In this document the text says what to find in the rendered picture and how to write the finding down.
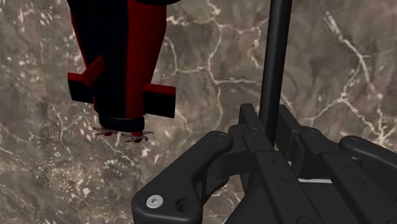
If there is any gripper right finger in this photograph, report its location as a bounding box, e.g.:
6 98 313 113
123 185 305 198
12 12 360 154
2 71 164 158
275 104 397 224

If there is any red and black rocket toy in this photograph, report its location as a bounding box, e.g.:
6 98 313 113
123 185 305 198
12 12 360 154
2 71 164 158
66 0 177 144

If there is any thin black rod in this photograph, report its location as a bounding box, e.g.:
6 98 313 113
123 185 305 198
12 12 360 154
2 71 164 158
258 0 293 146

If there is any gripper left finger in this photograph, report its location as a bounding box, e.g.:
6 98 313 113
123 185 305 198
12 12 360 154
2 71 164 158
131 103 325 224

